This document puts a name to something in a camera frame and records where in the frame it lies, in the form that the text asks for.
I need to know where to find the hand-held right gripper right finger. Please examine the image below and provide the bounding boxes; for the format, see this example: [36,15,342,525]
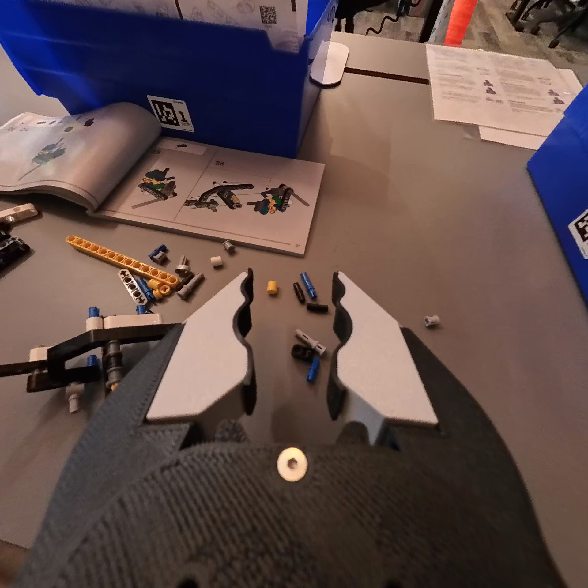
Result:
[326,271,439,449]

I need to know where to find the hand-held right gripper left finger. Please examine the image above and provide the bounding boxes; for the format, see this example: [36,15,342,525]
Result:
[146,269,258,449]

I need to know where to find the grey lego pin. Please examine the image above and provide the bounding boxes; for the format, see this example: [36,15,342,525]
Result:
[178,273,205,300]
[295,328,328,356]

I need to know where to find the short white lego beam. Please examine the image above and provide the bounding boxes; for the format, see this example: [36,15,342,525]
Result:
[118,269,149,304]

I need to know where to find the black and white lego assembly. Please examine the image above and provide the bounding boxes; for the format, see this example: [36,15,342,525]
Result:
[0,305,183,414]

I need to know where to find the long yellow lego beam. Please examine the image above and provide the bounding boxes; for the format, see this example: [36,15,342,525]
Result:
[66,235,181,289]

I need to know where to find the lego instruction booklet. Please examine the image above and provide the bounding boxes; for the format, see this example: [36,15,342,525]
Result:
[0,102,326,257]

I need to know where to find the printed paper sheet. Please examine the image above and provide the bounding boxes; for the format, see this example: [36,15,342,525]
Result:
[426,43,572,138]
[478,68,585,150]

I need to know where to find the large blue storage bin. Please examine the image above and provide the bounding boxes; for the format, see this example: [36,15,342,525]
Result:
[0,0,341,160]

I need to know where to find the white oval table cover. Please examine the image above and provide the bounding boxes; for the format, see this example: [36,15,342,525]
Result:
[309,41,350,87]

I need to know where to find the papers in blue bin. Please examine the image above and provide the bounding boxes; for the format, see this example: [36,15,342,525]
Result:
[177,0,307,49]

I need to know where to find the orange cone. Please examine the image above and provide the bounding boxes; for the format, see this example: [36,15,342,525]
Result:
[443,0,478,47]

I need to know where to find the black lego frame piece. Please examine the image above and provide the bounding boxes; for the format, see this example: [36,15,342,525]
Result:
[0,227,31,273]

